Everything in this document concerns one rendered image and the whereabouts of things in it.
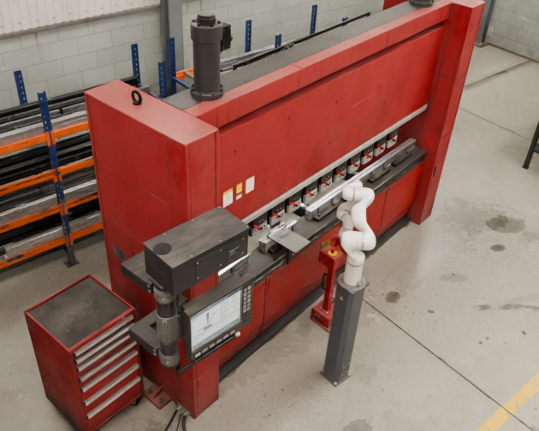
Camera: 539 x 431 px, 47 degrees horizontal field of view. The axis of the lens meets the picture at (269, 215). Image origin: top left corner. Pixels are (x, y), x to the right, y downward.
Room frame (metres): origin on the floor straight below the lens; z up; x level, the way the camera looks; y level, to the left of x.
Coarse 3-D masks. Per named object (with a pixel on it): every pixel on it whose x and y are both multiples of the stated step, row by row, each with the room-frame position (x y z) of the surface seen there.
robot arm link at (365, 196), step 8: (360, 192) 3.53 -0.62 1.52; (368, 192) 3.53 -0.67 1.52; (360, 200) 3.51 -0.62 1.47; (368, 200) 3.47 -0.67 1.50; (352, 208) 3.42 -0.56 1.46; (360, 208) 3.40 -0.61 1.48; (352, 216) 3.35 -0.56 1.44; (360, 216) 3.33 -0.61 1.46; (360, 224) 3.28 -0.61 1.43; (368, 232) 3.21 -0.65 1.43; (368, 240) 3.14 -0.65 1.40; (368, 248) 3.13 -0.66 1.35
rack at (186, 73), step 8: (312, 8) 6.76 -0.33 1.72; (312, 16) 6.75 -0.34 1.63; (248, 24) 6.18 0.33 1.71; (312, 24) 6.76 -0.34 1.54; (248, 32) 6.18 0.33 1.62; (312, 32) 6.80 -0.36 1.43; (168, 40) 5.53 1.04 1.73; (248, 40) 6.18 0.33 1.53; (280, 40) 5.84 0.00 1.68; (248, 48) 6.18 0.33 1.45; (176, 72) 5.59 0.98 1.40; (184, 72) 5.61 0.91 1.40; (192, 72) 5.68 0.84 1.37; (176, 80) 5.48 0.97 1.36
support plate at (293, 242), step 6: (282, 228) 3.74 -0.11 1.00; (288, 234) 3.67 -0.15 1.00; (294, 234) 3.67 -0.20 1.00; (276, 240) 3.59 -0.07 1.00; (282, 240) 3.59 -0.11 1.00; (288, 240) 3.59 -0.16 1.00; (294, 240) 3.60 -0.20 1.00; (300, 240) 3.60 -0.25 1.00; (306, 240) 3.61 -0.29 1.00; (288, 246) 3.52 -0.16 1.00; (294, 246) 3.53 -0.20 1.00; (300, 246) 3.53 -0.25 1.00; (294, 252) 3.47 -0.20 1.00
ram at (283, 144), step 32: (352, 64) 4.39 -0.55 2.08; (384, 64) 4.61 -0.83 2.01; (416, 64) 5.04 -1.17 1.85; (288, 96) 3.78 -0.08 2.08; (320, 96) 3.96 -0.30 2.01; (352, 96) 4.30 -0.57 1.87; (384, 96) 4.68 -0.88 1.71; (416, 96) 5.14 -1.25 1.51; (224, 128) 3.28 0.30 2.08; (256, 128) 3.44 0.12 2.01; (288, 128) 3.70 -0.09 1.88; (320, 128) 4.00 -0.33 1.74; (352, 128) 4.35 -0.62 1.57; (384, 128) 4.76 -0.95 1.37; (224, 160) 3.22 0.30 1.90; (256, 160) 3.45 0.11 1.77; (288, 160) 3.72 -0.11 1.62; (320, 160) 4.04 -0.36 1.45; (256, 192) 3.46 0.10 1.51
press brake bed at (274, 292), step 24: (408, 168) 5.03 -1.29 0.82; (384, 192) 4.71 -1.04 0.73; (408, 192) 5.12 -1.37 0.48; (384, 216) 4.79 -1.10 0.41; (408, 216) 5.31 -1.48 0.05; (312, 240) 3.86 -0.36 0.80; (384, 240) 4.89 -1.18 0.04; (288, 264) 3.63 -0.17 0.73; (312, 264) 3.89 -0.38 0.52; (264, 288) 3.41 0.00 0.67; (288, 288) 3.65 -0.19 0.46; (312, 288) 3.99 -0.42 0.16; (264, 312) 3.43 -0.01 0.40; (288, 312) 3.79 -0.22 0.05; (240, 336) 3.22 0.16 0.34; (264, 336) 3.50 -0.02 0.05; (240, 360) 3.23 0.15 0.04
